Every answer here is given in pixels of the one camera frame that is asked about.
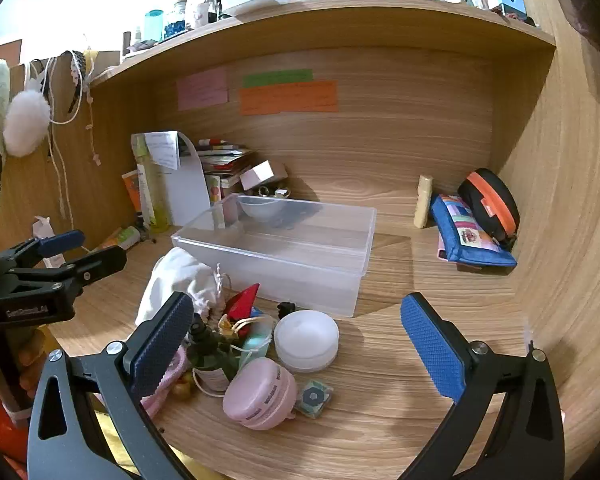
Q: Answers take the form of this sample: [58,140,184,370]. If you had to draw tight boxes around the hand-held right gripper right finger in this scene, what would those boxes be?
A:
[397,292,566,480]

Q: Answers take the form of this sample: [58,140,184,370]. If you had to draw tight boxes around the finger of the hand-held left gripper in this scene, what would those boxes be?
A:
[10,246,128,301]
[0,230,86,273]

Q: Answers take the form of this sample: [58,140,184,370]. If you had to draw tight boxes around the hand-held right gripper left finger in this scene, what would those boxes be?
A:
[27,291,196,480]

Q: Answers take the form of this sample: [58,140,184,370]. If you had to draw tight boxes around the pink knitted pouch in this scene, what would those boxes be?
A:
[140,350,188,418]

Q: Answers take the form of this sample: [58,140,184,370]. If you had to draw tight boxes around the dark green glass bottle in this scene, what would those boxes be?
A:
[186,313,238,393]

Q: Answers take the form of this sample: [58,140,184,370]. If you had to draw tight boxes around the teal tube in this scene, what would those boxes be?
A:
[240,320,273,366]

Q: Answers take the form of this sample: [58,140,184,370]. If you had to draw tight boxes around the pink round case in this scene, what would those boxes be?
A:
[223,357,298,431]

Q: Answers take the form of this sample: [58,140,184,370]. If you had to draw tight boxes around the white round jar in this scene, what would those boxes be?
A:
[274,310,340,373]

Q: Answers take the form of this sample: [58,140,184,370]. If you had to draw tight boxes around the clear plastic storage box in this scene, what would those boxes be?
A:
[171,193,377,318]

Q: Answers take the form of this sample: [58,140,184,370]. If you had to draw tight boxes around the person's left forearm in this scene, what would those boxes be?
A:
[0,360,36,466]

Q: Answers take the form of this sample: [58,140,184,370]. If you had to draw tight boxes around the small white carton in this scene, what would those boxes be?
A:
[32,216,66,268]

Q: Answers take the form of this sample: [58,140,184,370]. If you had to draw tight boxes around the orange green tube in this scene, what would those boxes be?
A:
[92,226,141,253]

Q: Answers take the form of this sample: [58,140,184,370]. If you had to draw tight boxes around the wooden desk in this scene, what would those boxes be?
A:
[47,180,556,480]

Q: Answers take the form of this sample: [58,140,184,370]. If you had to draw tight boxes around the white cloth pouch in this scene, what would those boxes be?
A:
[135,247,226,326]

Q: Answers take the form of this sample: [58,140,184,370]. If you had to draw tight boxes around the red pouch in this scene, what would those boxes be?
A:
[228,284,261,321]

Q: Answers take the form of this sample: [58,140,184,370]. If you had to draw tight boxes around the blue patchwork pencil case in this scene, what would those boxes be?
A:
[431,194,518,267]

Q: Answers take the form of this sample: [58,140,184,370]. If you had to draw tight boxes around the yellow cloth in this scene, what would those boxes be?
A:
[92,395,181,480]

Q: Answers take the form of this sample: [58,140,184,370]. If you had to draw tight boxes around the white paper holder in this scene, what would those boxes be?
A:
[131,131,212,228]

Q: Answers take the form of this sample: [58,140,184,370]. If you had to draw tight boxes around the white fluffy pompom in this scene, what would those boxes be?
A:
[3,89,51,157]

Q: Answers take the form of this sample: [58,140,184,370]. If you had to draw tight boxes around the small teal square packet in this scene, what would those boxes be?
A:
[295,379,333,417]

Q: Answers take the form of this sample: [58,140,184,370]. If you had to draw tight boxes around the beige stick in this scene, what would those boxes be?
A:
[414,175,434,229]

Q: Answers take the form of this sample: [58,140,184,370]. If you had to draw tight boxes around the black orange round case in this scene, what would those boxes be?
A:
[457,168,521,253]

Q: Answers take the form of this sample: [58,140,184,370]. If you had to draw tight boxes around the stack of books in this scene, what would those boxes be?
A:
[197,137,253,201]

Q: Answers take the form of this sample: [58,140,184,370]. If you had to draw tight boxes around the glass bowl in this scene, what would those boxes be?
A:
[237,195,286,221]

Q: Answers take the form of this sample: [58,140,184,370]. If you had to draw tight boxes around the small white box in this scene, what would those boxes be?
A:
[240,160,288,191]

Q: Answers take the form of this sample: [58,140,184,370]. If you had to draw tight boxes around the pink paper note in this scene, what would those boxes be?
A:
[176,67,229,112]

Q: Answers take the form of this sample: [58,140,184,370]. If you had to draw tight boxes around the teal cup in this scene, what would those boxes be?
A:
[145,9,166,41]

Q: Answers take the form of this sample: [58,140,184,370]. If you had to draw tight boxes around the orange paper note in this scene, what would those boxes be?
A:
[239,80,339,116]

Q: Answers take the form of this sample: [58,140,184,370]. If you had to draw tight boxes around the green paper note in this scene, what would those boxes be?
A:
[242,68,314,88]

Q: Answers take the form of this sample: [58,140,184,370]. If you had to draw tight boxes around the white plastic container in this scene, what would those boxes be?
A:
[220,0,291,16]

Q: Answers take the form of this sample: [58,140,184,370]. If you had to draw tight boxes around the wooden shelf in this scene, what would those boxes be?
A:
[90,0,556,86]

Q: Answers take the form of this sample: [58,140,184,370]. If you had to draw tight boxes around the white hanging cord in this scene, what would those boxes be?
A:
[27,35,103,221]

